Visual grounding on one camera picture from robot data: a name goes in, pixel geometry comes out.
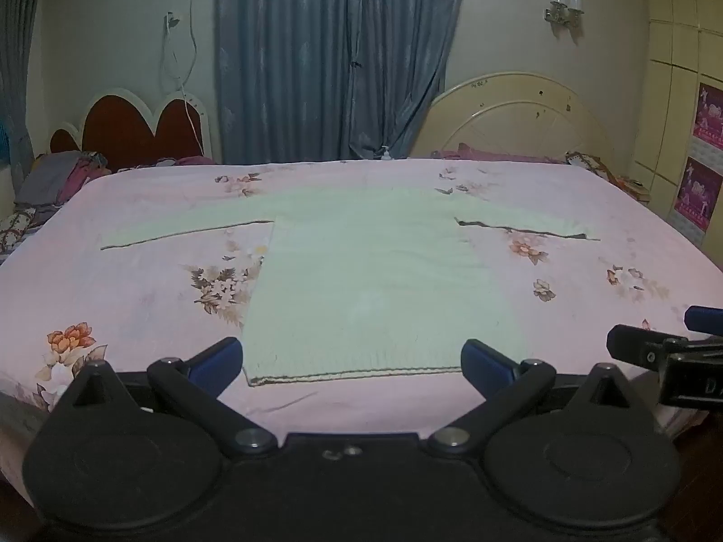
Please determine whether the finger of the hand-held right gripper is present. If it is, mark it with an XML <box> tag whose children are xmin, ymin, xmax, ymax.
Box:
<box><xmin>684</xmin><ymin>305</ymin><xmax>723</xmax><ymax>333</ymax></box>
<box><xmin>606</xmin><ymin>324</ymin><xmax>689</xmax><ymax>374</ymax></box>

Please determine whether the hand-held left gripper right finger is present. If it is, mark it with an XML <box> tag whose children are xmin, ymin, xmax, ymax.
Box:
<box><xmin>427</xmin><ymin>339</ymin><xmax>657</xmax><ymax>459</ymax></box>

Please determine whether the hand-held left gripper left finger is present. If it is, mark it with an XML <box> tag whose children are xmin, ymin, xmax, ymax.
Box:
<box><xmin>48</xmin><ymin>337</ymin><xmax>278</xmax><ymax>459</ymax></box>

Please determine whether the light green knit sweater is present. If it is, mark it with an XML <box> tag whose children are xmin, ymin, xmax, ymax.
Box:
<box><xmin>100</xmin><ymin>187</ymin><xmax>603</xmax><ymax>388</ymax></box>

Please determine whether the pile of clothes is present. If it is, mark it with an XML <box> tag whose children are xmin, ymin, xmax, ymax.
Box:
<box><xmin>14</xmin><ymin>150</ymin><xmax>113</xmax><ymax>207</ymax></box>

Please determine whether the pink floral bedsheet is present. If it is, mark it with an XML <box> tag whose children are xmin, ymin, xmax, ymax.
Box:
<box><xmin>0</xmin><ymin>156</ymin><xmax>723</xmax><ymax>498</ymax></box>

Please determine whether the bedside table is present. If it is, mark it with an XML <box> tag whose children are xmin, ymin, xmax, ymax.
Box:
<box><xmin>615</xmin><ymin>175</ymin><xmax>653</xmax><ymax>205</ymax></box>

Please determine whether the patterned pillow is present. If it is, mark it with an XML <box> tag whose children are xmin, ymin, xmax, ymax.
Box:
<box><xmin>565</xmin><ymin>150</ymin><xmax>614</xmax><ymax>182</ymax></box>

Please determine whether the pink pillow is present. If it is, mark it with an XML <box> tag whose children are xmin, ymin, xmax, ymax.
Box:
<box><xmin>117</xmin><ymin>154</ymin><xmax>219</xmax><ymax>173</ymax></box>

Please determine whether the pink folded blanket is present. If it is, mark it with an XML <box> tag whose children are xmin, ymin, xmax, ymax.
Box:
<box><xmin>432</xmin><ymin>142</ymin><xmax>569</xmax><ymax>165</ymax></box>

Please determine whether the patterned quilt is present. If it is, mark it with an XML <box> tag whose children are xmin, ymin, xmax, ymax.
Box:
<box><xmin>0</xmin><ymin>206</ymin><xmax>53</xmax><ymax>255</ymax></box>

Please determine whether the cream round headboard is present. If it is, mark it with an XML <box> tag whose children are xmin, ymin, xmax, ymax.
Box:
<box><xmin>409</xmin><ymin>71</ymin><xmax>618</xmax><ymax>168</ymax></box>

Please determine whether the red heart-shaped headboard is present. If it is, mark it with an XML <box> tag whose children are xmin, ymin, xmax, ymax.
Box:
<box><xmin>47</xmin><ymin>87</ymin><xmax>213</xmax><ymax>173</ymax></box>

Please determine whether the cream wardrobe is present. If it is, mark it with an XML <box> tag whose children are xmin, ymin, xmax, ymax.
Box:
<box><xmin>629</xmin><ymin>0</ymin><xmax>723</xmax><ymax>250</ymax></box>

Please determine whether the blue grey curtain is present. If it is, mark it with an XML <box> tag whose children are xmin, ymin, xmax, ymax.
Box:
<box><xmin>214</xmin><ymin>0</ymin><xmax>471</xmax><ymax>164</ymax></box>

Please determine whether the blue side curtain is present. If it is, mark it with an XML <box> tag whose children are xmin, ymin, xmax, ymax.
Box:
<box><xmin>0</xmin><ymin>0</ymin><xmax>47</xmax><ymax>182</ymax></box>

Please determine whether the pink wall poster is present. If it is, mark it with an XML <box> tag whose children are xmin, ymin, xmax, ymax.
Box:
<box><xmin>691</xmin><ymin>82</ymin><xmax>723</xmax><ymax>152</ymax></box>
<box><xmin>672</xmin><ymin>156</ymin><xmax>723</xmax><ymax>233</ymax></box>

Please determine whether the wall lamp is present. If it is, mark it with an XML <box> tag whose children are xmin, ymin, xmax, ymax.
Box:
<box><xmin>543</xmin><ymin>0</ymin><xmax>585</xmax><ymax>28</ymax></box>

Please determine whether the white charger cable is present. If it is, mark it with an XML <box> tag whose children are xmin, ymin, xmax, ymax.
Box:
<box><xmin>159</xmin><ymin>0</ymin><xmax>206</xmax><ymax>157</ymax></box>

